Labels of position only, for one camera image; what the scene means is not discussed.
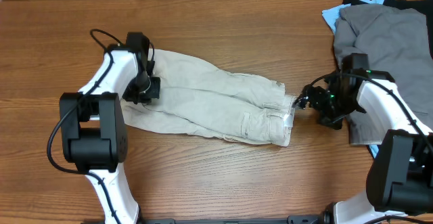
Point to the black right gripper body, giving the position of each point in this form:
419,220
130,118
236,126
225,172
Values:
333,105

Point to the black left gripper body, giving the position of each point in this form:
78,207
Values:
143,87

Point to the beige shorts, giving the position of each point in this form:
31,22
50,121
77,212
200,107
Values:
197,98

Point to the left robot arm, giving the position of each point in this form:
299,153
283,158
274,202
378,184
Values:
94,134

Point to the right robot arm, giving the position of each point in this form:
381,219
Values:
399,182

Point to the grey garment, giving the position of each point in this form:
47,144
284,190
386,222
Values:
395,41

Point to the light blue garment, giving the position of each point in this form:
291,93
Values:
331,15

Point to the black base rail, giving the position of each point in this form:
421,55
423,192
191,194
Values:
230,221

